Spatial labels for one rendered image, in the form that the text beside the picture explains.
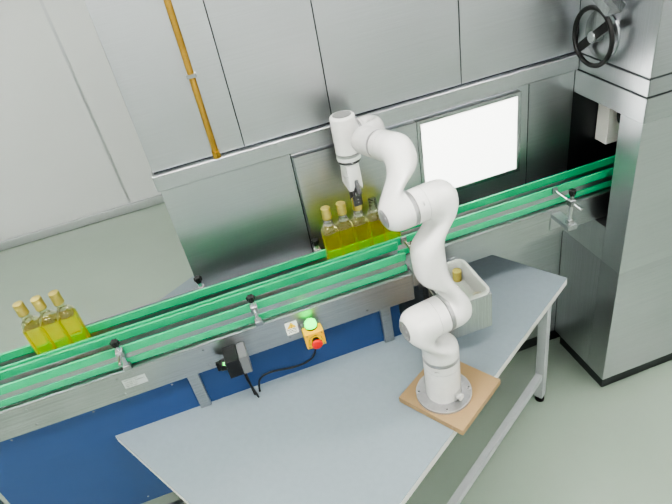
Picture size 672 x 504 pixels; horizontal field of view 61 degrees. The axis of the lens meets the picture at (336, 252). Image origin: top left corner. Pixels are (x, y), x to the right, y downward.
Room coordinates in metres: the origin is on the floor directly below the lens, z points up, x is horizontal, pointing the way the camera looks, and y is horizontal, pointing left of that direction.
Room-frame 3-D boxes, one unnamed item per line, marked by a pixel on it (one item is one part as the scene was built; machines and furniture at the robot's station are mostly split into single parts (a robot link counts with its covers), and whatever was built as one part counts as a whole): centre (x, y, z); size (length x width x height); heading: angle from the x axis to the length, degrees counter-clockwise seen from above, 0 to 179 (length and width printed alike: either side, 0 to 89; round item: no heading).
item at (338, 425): (1.78, 0.18, 0.73); 1.58 x 1.52 x 0.04; 133
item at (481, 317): (1.61, -0.40, 0.92); 0.27 x 0.17 x 0.15; 11
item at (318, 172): (1.94, -0.36, 1.32); 0.90 x 0.03 x 0.34; 101
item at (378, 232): (1.76, -0.16, 1.16); 0.06 x 0.06 x 0.21; 11
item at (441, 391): (1.29, -0.27, 0.87); 0.19 x 0.19 x 0.18
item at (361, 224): (1.75, -0.11, 1.16); 0.06 x 0.06 x 0.21; 10
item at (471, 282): (1.58, -0.40, 0.97); 0.22 x 0.17 x 0.09; 11
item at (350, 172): (1.75, -0.11, 1.44); 0.10 x 0.07 x 0.11; 10
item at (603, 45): (1.95, -1.04, 1.66); 0.21 x 0.05 x 0.21; 11
